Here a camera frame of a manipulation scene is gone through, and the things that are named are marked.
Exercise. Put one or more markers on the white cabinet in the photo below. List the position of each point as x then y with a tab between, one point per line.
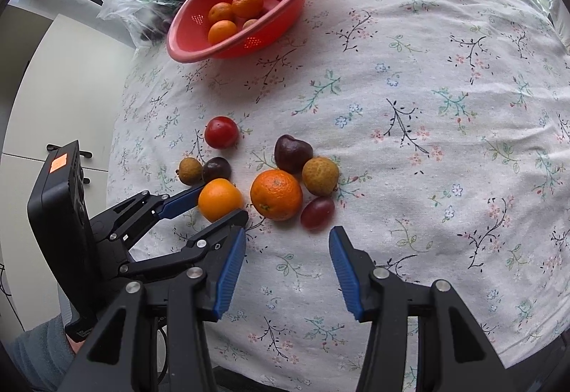
67	75

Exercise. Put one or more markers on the textured mandarin orange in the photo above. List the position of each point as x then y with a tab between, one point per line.
276	194
247	3

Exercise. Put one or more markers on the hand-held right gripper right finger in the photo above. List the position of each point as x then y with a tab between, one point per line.
349	276

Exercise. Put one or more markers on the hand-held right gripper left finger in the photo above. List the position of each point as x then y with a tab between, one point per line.
229	276

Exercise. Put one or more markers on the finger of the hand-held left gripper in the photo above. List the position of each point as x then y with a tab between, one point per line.
209	240
182	201

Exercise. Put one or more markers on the large brown longan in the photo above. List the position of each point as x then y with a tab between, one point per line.
320	176

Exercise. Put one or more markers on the dark red grape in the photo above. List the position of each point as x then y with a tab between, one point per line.
317	213

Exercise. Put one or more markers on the red plastic colander bowl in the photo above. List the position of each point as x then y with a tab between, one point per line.
276	26

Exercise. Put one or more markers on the floral white tablecloth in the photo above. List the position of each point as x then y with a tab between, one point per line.
400	160

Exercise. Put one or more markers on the small brown longan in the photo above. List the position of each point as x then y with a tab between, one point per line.
250	24
190	170

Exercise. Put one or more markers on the small dark cherry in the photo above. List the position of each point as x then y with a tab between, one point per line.
217	168

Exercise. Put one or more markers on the person's left forearm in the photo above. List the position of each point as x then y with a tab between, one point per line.
40	352

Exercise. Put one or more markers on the large dark cherry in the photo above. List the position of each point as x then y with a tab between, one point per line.
292	153

